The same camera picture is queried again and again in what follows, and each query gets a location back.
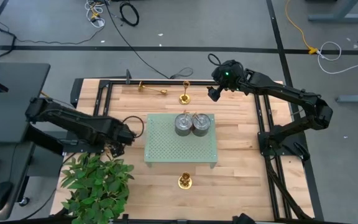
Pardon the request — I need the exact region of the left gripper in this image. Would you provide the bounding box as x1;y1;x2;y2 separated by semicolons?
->
103;119;135;158

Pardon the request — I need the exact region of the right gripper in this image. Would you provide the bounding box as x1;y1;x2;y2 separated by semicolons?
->
207;60;246;103

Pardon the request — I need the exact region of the gold candlestick holder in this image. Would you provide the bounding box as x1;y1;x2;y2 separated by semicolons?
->
178;80;191;106
177;171;193;190
137;80;168;96

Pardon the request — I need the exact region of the green leafy plant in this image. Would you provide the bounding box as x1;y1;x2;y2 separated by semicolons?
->
60;151;135;224

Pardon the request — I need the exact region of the green perforated metal shelf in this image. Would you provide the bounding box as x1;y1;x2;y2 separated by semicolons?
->
144;113;219;169

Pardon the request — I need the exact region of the dark desk base panel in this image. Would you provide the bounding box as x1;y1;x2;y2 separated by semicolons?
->
26;144;64;179

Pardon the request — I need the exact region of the black desk top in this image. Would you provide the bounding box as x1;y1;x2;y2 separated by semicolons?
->
0;63;51;144

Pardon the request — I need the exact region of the dark grey desk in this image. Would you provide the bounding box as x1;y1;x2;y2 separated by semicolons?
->
0;141;35;221

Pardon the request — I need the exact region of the long black floor cable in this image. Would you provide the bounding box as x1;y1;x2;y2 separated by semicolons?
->
103;0;195;80

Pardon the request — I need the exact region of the black aluminium table frame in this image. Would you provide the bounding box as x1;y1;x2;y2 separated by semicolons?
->
70;77;318;222

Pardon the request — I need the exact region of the black end bracket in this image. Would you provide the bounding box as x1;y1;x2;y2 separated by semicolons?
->
70;78;85;108

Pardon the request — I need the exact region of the yellow extension cable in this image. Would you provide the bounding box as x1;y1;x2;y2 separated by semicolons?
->
284;0;319;55

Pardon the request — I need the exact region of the white floor cable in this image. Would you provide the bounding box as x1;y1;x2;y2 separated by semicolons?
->
316;41;358;75

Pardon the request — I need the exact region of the coiled black cable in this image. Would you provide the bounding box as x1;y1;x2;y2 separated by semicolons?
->
119;1;140;27

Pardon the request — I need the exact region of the white cable bundle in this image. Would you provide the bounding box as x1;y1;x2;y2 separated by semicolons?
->
84;0;106;29

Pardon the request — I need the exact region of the black fan power cable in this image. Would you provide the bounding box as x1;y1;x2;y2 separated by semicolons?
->
0;24;18;62

